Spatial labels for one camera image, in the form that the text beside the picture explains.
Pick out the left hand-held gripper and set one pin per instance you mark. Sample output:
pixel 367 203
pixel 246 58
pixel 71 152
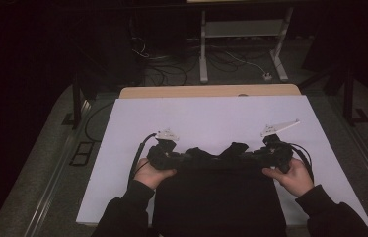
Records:
pixel 161 157

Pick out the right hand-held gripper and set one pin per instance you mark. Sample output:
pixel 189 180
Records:
pixel 278 154

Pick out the black tank top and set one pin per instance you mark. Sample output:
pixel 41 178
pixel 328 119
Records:
pixel 217 197

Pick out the person's left hand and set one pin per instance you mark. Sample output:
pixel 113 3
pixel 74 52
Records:
pixel 152 176

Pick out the person's right hand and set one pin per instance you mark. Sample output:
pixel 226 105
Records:
pixel 295 179

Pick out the white table cover sheet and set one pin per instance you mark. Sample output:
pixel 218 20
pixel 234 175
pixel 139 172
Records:
pixel 211 118

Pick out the black metal stand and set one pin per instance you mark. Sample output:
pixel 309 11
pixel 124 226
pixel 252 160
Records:
pixel 77 102
pixel 349 98

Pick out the grey metal desk frame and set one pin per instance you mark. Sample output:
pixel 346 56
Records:
pixel 242 29

